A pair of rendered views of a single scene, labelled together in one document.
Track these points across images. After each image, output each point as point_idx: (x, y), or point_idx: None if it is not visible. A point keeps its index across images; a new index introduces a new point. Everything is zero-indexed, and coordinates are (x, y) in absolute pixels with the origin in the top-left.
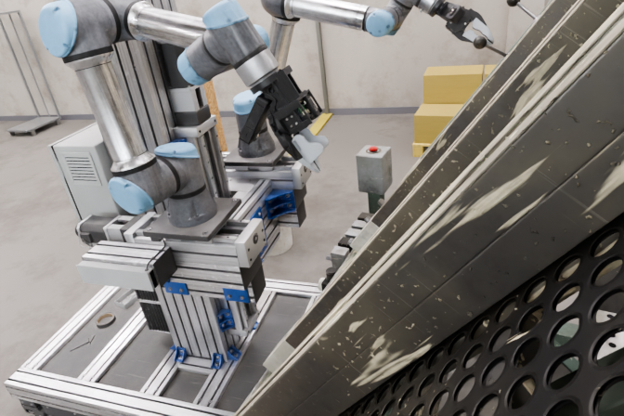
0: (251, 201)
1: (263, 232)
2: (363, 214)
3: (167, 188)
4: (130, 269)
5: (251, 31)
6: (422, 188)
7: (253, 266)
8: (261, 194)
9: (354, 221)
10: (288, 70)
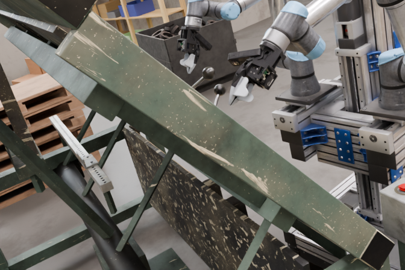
0: (342, 119)
1: (291, 124)
2: (348, 207)
3: (278, 62)
4: None
5: (187, 8)
6: None
7: (293, 138)
8: (355, 125)
9: (354, 208)
10: (184, 28)
